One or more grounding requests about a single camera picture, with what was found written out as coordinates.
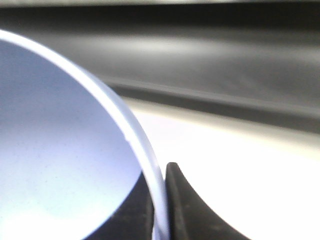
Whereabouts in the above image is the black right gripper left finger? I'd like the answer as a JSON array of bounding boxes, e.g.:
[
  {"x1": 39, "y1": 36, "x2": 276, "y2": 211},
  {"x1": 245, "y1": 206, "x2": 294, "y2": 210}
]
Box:
[{"x1": 86, "y1": 174, "x2": 154, "y2": 240}]

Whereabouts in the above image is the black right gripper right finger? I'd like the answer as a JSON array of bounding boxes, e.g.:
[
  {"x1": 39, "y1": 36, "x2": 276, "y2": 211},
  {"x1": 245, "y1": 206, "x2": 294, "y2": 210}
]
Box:
[{"x1": 165, "y1": 162, "x2": 247, "y2": 240}]

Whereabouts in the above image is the blue ribbed plastic bowl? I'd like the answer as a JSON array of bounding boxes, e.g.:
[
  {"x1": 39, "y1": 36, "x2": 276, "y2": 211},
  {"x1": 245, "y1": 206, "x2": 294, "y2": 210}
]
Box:
[{"x1": 0, "y1": 30, "x2": 170, "y2": 240}]

